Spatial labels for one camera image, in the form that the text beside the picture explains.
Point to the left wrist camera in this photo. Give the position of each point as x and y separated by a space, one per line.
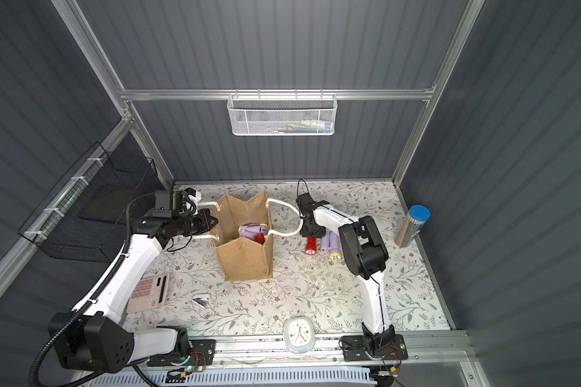
191 197

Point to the brown burlap tote bag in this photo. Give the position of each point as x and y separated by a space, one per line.
242 259

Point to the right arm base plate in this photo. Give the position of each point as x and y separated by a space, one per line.
357 348

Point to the markers in white basket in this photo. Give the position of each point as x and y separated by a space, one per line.
313 126

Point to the floral table mat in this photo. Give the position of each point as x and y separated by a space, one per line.
318 287

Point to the steel bottle blue cap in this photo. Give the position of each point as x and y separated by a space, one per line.
416 218

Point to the black wire basket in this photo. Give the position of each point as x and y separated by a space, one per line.
86 219

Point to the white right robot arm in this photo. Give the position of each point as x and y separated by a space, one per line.
365 255

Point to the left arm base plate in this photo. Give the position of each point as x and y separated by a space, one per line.
199 353

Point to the white wire mesh basket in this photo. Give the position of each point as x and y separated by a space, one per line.
255 115

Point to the purple flashlight row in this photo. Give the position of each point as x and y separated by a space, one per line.
325 242

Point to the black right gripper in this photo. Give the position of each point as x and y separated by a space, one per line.
307 209

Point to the purple flashlight small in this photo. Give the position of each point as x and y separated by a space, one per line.
334 246

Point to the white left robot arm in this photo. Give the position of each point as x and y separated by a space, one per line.
90 338

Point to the mint green alarm clock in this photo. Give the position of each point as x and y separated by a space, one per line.
299 335

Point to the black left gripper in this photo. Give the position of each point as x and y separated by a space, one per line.
205 222

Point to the red flashlight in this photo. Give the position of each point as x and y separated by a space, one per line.
260 238
311 246

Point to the white vented strip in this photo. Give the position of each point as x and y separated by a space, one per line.
309 376

